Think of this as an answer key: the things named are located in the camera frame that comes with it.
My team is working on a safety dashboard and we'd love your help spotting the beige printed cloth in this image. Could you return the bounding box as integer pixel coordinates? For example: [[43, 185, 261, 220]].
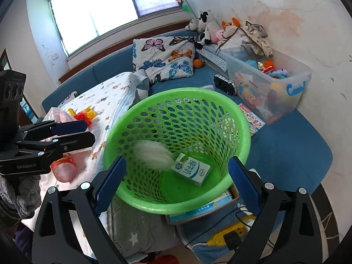
[[242, 23, 274, 59]]

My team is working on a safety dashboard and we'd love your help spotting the person's left hand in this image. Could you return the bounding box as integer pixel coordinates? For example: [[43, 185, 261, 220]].
[[0, 174, 42, 220]]

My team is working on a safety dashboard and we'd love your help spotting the blue white patterned cloth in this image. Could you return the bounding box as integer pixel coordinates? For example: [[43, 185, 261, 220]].
[[196, 45, 229, 72]]

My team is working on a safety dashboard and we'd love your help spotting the green plastic basket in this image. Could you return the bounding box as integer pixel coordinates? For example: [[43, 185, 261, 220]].
[[103, 87, 251, 215]]

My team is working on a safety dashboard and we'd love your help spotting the blue sofa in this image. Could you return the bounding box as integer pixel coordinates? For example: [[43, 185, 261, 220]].
[[41, 30, 334, 197]]

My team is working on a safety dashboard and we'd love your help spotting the wooden wall ledge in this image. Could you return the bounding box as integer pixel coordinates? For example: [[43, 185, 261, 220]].
[[59, 19, 199, 83]]

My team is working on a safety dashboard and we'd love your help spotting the red paper cup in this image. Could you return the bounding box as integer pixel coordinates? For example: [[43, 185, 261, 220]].
[[50, 155, 77, 182]]

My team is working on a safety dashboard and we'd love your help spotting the yellow power strip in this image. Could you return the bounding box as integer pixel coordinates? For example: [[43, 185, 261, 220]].
[[207, 218, 255, 247]]

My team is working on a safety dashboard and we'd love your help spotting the clear plastic labelled container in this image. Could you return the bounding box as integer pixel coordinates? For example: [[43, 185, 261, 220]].
[[45, 107, 76, 125]]

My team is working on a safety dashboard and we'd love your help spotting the cow plush toy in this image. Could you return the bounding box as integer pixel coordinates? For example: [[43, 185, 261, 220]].
[[194, 10, 220, 50]]

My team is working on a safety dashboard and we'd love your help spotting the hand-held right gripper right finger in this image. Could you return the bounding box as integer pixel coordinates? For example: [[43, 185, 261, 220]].
[[228, 156, 323, 264]]

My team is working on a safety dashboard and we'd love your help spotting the yellow snack wrapper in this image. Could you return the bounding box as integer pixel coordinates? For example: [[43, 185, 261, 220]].
[[82, 106, 97, 119]]

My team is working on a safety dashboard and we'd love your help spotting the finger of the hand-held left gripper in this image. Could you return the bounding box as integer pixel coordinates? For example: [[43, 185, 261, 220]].
[[16, 131, 96, 158], [18, 119, 89, 141]]

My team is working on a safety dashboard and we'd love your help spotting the person's left forearm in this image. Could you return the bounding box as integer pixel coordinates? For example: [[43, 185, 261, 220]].
[[0, 190, 22, 227]]

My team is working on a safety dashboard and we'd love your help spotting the white blue milk carton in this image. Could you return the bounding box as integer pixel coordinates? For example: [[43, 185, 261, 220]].
[[170, 154, 211, 187]]

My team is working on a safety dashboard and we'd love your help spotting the clear plastic storage box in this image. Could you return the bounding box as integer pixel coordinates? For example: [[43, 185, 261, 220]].
[[221, 45, 313, 123]]

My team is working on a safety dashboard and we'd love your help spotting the black toy car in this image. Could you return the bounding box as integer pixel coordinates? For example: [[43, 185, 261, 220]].
[[214, 74, 237, 97]]

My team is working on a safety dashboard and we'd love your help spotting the grey star blanket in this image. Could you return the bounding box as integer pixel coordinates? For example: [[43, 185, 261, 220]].
[[109, 196, 193, 257]]

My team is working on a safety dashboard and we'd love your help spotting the red foam net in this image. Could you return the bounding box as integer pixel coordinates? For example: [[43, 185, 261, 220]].
[[73, 112, 93, 127]]

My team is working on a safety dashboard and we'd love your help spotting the orange fox plush toy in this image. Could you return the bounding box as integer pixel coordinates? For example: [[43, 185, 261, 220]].
[[221, 17, 240, 34]]

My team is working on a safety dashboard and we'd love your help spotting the butterfly print pillow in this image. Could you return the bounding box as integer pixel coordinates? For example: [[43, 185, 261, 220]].
[[132, 35, 196, 84]]

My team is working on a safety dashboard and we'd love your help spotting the small butterfly cushion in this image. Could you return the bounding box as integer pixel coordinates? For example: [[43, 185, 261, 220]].
[[57, 90, 79, 107]]

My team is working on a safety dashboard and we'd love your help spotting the colourful sticker book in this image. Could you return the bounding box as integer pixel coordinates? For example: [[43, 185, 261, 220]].
[[238, 103, 266, 137]]

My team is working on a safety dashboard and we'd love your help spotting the grey plush toy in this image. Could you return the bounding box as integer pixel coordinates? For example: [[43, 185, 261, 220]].
[[184, 18, 201, 31]]

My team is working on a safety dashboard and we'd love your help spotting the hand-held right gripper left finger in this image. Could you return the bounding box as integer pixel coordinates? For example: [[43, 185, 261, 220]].
[[31, 155, 128, 264]]

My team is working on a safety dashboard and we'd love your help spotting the window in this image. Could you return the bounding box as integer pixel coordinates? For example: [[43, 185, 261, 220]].
[[49, 0, 180, 58]]

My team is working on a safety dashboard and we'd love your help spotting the white tissue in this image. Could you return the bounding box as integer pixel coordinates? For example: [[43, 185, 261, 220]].
[[134, 140, 176, 171]]

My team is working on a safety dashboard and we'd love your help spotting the black plug adapter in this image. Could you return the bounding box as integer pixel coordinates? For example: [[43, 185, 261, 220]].
[[223, 231, 243, 251]]

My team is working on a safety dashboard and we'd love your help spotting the white cloth bag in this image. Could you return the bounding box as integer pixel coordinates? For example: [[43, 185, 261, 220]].
[[218, 29, 248, 52]]

